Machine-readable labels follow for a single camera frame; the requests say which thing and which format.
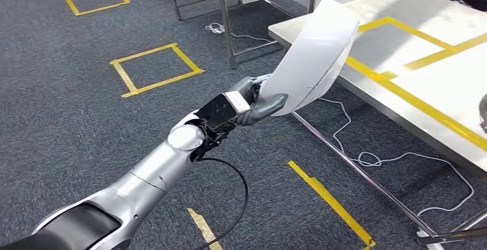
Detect white curved plastic part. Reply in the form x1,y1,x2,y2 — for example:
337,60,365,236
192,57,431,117
258,0,360,118

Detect steel workbench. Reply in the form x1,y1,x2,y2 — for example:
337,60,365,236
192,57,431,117
267,0,487,250

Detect yellow floor tape square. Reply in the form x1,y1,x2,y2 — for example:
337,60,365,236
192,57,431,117
64,0,131,17
109,43,206,99

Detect yellow floor tape strip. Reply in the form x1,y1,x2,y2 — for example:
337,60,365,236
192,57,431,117
287,160,376,250

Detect worn yellow tape strip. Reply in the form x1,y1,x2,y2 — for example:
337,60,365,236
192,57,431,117
186,207,225,250

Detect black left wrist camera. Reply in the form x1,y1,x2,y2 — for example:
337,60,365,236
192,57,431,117
195,90,253,130

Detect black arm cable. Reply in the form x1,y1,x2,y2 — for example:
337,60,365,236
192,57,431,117
192,157,250,250

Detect white plug with cable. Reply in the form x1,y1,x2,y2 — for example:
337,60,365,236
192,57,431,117
205,22,275,44

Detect white looped floor cable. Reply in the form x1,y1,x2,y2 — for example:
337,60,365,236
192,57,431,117
318,98,476,218

